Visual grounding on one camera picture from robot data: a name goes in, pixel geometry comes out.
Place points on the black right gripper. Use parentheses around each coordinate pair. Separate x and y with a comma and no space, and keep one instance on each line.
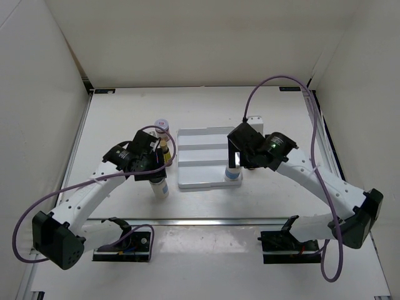
(232,150)

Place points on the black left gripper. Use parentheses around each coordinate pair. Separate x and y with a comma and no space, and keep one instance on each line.
(147,175)

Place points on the white can beige label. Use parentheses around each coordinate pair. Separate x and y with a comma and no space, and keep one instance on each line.
(159,187)

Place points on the white can blue label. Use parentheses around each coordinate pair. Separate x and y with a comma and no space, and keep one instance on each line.
(233,174)

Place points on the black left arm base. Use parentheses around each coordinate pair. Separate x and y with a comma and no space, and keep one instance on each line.
(136,245)

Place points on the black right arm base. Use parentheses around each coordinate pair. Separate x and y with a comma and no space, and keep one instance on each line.
(280,247)

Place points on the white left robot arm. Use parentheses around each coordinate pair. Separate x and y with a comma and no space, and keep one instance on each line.
(62,236)

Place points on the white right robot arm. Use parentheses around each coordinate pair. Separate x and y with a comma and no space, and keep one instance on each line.
(356,210)

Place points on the yellow bottle tan cap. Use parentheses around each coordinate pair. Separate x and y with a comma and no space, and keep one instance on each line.
(166,153)

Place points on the white stepped organizer tray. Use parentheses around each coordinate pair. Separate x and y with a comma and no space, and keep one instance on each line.
(202,156)

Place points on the pink spice jar white lid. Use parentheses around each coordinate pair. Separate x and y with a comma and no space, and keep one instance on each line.
(162,129)

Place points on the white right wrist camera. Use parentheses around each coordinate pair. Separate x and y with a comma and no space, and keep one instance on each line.
(256,122)

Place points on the aluminium front rail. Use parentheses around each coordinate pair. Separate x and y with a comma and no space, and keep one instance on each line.
(209,221)

